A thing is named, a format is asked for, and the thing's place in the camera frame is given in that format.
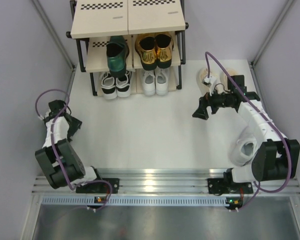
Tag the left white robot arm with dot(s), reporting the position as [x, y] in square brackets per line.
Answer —
[59, 162]

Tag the white chunky sneaker left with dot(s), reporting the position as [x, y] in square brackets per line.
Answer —
[245, 148]

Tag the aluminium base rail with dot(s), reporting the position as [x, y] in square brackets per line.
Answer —
[165, 182]

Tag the perforated grey cable duct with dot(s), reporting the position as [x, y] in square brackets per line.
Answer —
[167, 201]

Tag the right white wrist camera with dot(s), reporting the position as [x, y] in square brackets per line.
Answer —
[209, 81]

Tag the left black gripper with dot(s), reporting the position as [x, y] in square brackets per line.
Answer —
[76, 124]

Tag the green pointed shoe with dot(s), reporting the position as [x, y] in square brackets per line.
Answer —
[117, 52]

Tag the gold loafer one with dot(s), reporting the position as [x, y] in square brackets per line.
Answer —
[145, 47]
[164, 49]

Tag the black white sneaker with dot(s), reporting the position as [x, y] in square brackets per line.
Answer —
[123, 85]
[108, 86]

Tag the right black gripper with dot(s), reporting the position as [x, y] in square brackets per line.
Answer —
[204, 102]

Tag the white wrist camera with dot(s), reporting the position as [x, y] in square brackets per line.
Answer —
[45, 118]
[209, 81]

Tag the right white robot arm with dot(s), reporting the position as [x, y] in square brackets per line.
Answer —
[263, 155]

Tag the beige sneaker one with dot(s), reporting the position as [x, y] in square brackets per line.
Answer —
[202, 73]
[224, 78]

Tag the beige black-framed shoe shelf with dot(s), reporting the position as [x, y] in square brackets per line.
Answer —
[95, 21]

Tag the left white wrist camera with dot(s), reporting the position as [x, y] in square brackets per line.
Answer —
[45, 118]

